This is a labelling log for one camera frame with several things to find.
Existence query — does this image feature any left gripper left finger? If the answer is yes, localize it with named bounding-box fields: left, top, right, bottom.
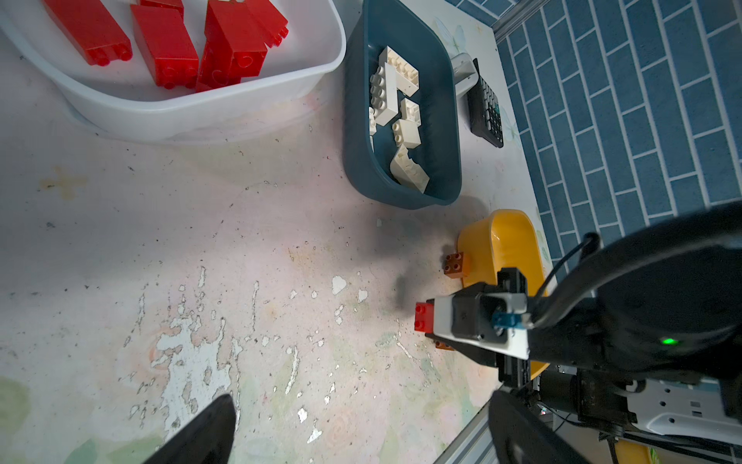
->
left=144, top=394, right=237, bottom=464

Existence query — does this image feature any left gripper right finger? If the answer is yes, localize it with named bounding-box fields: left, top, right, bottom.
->
left=488, top=391, right=587, bottom=464

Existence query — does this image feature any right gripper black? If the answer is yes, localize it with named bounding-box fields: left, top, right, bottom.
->
left=425, top=268, right=554, bottom=386

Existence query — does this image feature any red lego cluster brick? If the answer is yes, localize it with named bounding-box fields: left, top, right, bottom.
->
left=415, top=302, right=435, bottom=334

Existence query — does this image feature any brown lego brick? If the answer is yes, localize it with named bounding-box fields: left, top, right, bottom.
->
left=442, top=252, right=471, bottom=280

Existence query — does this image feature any cream lego brick bottom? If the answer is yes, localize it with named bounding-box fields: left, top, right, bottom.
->
left=390, top=146, right=430, bottom=193

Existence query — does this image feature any cream long lego brick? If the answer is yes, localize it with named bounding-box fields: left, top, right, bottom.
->
left=379, top=46, right=419, bottom=97

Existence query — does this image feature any white square lego brick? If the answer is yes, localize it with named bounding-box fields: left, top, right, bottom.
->
left=392, top=119, right=421, bottom=149

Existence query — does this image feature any long white lego brick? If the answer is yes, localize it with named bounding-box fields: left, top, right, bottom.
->
left=370, top=63, right=398, bottom=126

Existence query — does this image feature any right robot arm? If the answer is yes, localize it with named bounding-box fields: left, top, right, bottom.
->
left=415, top=201, right=741, bottom=462

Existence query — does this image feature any yellow plastic bin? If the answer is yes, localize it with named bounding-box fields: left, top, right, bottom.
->
left=454, top=210, right=548, bottom=388

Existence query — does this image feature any black calculator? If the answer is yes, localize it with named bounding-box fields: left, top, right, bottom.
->
left=467, top=58, right=504, bottom=148

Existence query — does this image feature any grey small box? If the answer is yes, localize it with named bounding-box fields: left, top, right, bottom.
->
left=451, top=52, right=479, bottom=99

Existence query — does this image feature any white plastic bin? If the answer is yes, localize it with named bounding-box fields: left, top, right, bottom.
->
left=1, top=1, right=346, bottom=141

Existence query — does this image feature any teal plastic bin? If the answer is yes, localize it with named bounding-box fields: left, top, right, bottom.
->
left=343, top=1, right=462, bottom=210

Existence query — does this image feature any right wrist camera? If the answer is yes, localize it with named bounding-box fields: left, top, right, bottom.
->
left=432, top=282, right=529, bottom=360

